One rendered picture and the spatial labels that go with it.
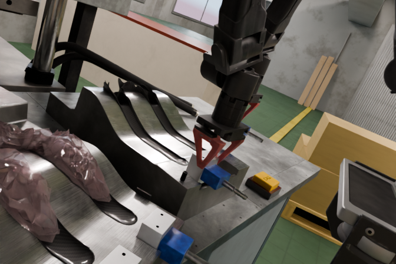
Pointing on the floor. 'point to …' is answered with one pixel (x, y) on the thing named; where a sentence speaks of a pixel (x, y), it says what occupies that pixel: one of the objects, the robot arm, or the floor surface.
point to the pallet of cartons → (356, 132)
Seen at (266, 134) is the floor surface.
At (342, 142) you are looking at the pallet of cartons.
